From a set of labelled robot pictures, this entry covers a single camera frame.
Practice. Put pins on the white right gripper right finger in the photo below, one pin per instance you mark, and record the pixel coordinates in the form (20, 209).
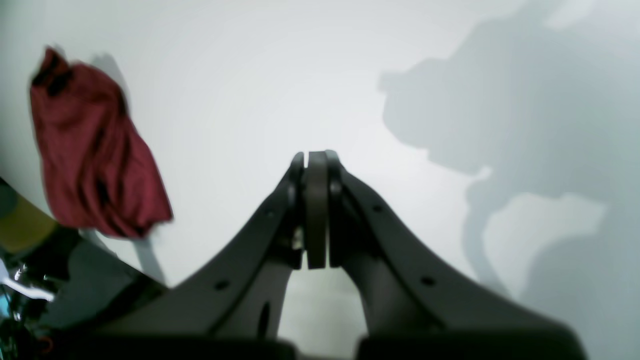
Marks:
(416, 305)

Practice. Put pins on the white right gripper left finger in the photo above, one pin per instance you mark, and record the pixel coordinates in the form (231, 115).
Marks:
(228, 310)

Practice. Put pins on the dark red long-sleeve shirt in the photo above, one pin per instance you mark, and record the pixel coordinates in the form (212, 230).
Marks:
(97, 171)

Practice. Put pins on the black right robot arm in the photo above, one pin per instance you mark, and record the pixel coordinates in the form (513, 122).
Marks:
(32, 290)

